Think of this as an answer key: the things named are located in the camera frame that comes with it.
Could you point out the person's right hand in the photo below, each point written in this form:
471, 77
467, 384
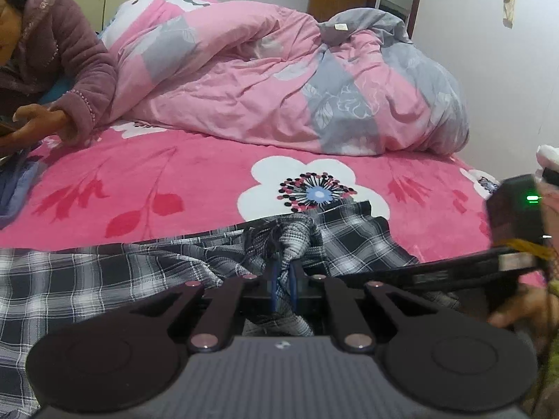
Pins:
528, 312

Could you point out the pink grey floral quilt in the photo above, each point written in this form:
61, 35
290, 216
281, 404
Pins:
270, 87

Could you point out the black white plaid shirt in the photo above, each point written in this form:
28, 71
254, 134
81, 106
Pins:
109, 270

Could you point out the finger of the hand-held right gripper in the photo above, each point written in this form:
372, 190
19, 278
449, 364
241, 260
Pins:
380, 276

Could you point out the pink flower print blanket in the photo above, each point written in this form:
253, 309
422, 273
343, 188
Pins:
196, 179

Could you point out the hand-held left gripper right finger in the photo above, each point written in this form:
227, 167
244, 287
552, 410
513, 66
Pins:
293, 288

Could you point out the blue cloth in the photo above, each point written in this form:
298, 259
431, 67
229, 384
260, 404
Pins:
17, 183

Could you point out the white fluffy cloth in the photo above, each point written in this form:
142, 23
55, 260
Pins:
549, 161

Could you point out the beige hanging cloth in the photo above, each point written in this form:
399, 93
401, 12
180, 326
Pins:
509, 2

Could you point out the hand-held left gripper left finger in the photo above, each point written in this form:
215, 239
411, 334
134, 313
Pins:
274, 288

